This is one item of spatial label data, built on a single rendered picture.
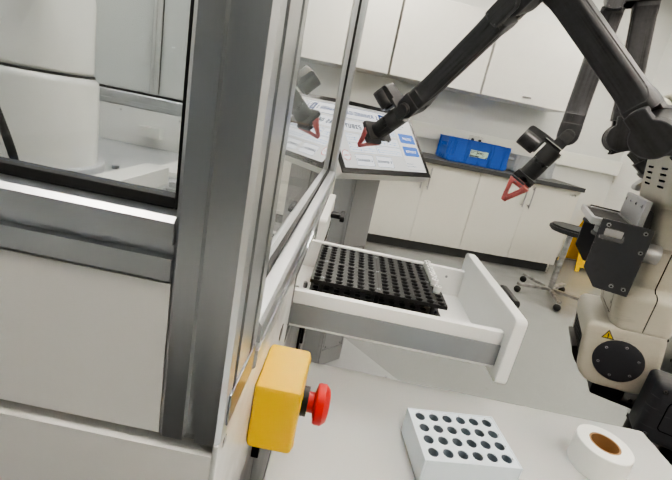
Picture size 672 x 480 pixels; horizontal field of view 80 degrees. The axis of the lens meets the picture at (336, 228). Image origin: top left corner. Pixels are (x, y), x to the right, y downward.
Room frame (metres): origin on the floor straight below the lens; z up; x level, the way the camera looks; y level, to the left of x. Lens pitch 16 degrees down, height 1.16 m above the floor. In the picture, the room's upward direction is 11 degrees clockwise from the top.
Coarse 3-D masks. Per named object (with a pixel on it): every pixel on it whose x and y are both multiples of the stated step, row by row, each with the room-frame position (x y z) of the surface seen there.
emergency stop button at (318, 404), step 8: (320, 384) 0.34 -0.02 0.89; (312, 392) 0.34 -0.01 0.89; (320, 392) 0.33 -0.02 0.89; (328, 392) 0.34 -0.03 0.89; (312, 400) 0.33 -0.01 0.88; (320, 400) 0.33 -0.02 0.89; (328, 400) 0.33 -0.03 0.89; (312, 408) 0.33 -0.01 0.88; (320, 408) 0.32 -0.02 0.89; (328, 408) 0.33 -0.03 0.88; (312, 416) 0.32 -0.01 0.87; (320, 416) 0.32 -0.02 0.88; (320, 424) 0.32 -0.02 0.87
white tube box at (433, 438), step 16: (416, 416) 0.45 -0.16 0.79; (432, 416) 0.45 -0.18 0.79; (448, 416) 0.46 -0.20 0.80; (464, 416) 0.46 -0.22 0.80; (480, 416) 0.47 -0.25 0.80; (416, 432) 0.41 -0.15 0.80; (432, 432) 0.42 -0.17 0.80; (448, 432) 0.43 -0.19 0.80; (464, 432) 0.44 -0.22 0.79; (480, 432) 0.44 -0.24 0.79; (496, 432) 0.44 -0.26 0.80; (416, 448) 0.40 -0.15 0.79; (432, 448) 0.40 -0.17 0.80; (448, 448) 0.40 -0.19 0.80; (464, 448) 0.40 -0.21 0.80; (480, 448) 0.41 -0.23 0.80; (496, 448) 0.42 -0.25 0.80; (416, 464) 0.39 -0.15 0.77; (432, 464) 0.38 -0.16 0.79; (448, 464) 0.38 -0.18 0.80; (464, 464) 0.38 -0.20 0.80; (480, 464) 0.38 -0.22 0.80; (496, 464) 0.39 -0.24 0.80; (512, 464) 0.39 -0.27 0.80
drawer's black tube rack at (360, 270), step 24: (336, 264) 0.66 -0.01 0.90; (360, 264) 0.70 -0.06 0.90; (384, 264) 0.71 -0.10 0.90; (408, 264) 0.74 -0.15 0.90; (312, 288) 0.61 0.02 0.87; (336, 288) 0.64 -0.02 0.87; (360, 288) 0.59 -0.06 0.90; (384, 288) 0.61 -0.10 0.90; (408, 288) 0.62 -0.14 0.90; (432, 312) 0.59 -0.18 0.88
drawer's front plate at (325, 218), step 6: (330, 198) 1.06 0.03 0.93; (330, 204) 0.99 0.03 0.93; (324, 210) 0.92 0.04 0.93; (330, 210) 0.93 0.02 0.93; (324, 216) 0.86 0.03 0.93; (324, 222) 0.84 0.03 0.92; (318, 228) 0.84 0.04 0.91; (324, 228) 0.84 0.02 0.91; (318, 234) 0.84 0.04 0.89; (324, 234) 0.84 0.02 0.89
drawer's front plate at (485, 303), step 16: (480, 272) 0.70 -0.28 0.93; (464, 288) 0.76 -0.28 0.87; (480, 288) 0.68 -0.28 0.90; (496, 288) 0.63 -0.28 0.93; (464, 304) 0.73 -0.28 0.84; (480, 304) 0.66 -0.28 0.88; (496, 304) 0.60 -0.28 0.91; (512, 304) 0.57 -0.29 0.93; (480, 320) 0.64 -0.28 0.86; (496, 320) 0.58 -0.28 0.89; (512, 320) 0.53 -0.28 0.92; (512, 336) 0.52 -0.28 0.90; (512, 352) 0.52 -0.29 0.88; (496, 368) 0.53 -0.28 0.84
